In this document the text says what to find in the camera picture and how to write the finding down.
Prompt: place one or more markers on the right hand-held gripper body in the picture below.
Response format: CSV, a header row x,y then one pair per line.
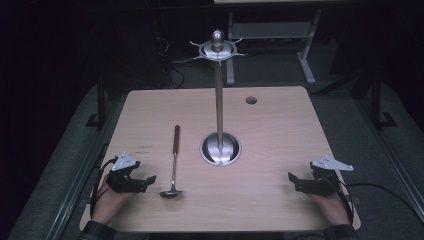
x,y
323,181

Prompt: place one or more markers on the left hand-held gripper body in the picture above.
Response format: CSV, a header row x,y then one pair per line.
x,y
124,173

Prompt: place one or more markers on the person's right hand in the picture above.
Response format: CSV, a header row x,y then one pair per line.
x,y
333,208

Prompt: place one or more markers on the black metal stand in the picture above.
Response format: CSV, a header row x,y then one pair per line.
x,y
100,106
376,100

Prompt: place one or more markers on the metal utensil hanging rack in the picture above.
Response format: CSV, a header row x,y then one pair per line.
x,y
219,100

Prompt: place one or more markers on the white metal desk frame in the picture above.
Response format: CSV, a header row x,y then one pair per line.
x,y
273,31

